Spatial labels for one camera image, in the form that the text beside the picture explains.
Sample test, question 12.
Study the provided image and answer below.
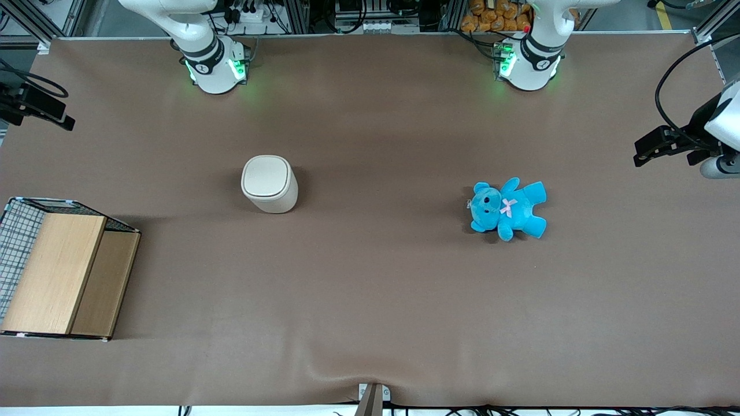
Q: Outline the white power strip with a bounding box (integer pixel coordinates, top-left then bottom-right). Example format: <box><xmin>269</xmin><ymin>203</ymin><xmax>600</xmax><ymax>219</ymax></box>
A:
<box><xmin>230</xmin><ymin>5</ymin><xmax>273</xmax><ymax>25</ymax></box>

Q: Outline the cream plastic trash can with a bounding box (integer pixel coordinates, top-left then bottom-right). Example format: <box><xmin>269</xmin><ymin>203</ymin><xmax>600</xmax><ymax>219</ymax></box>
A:
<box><xmin>240</xmin><ymin>154</ymin><xmax>299</xmax><ymax>215</ymax></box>

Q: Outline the wooden basket lid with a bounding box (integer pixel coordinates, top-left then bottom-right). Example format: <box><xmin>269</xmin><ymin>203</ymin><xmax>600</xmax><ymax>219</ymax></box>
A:
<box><xmin>1</xmin><ymin>213</ymin><xmax>141</xmax><ymax>339</ymax></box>

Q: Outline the brown table cover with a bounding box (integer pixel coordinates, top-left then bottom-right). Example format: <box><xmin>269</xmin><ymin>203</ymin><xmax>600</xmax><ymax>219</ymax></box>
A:
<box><xmin>0</xmin><ymin>31</ymin><xmax>740</xmax><ymax>408</ymax></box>

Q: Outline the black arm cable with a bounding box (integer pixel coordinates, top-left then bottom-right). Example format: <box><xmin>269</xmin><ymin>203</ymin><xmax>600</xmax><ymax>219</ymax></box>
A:
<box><xmin>0</xmin><ymin>58</ymin><xmax>69</xmax><ymax>99</ymax></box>
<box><xmin>655</xmin><ymin>34</ymin><xmax>740</xmax><ymax>152</ymax></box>

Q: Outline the aluminium frame profile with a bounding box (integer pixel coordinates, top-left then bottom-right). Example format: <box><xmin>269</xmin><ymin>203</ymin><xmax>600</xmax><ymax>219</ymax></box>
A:
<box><xmin>691</xmin><ymin>0</ymin><xmax>740</xmax><ymax>46</ymax></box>
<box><xmin>0</xmin><ymin>0</ymin><xmax>77</xmax><ymax>48</ymax></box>

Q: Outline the blue teddy bear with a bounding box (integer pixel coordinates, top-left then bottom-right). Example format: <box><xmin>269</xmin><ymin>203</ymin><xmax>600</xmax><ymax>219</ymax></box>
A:
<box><xmin>468</xmin><ymin>177</ymin><xmax>548</xmax><ymax>242</ymax></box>

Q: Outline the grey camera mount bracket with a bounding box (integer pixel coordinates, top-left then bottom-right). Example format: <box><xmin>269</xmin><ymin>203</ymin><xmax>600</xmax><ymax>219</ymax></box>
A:
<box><xmin>357</xmin><ymin>382</ymin><xmax>392</xmax><ymax>416</ymax></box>

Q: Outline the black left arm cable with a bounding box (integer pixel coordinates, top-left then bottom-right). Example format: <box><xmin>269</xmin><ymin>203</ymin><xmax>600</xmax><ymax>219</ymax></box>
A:
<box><xmin>655</xmin><ymin>34</ymin><xmax>740</xmax><ymax>152</ymax></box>

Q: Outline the black wire basket checkered liner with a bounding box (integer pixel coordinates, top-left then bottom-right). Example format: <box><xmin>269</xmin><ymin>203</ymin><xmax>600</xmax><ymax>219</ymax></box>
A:
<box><xmin>0</xmin><ymin>196</ymin><xmax>142</xmax><ymax>343</ymax></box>

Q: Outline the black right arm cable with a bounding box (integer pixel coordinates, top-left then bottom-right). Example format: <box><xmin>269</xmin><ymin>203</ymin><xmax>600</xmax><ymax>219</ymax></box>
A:
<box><xmin>0</xmin><ymin>58</ymin><xmax>69</xmax><ymax>99</ymax></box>

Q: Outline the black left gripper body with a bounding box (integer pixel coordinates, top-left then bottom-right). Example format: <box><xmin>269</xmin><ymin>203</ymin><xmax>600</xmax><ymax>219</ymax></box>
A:
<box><xmin>686</xmin><ymin>91</ymin><xmax>730</xmax><ymax>167</ymax></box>

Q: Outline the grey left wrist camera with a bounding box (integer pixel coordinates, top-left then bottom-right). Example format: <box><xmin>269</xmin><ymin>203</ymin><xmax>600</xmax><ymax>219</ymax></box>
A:
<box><xmin>699</xmin><ymin>151</ymin><xmax>740</xmax><ymax>180</ymax></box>

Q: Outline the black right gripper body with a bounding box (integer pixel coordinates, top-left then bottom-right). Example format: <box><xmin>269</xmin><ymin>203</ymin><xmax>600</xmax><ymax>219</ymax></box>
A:
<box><xmin>0</xmin><ymin>81</ymin><xmax>27</xmax><ymax>127</ymax></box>

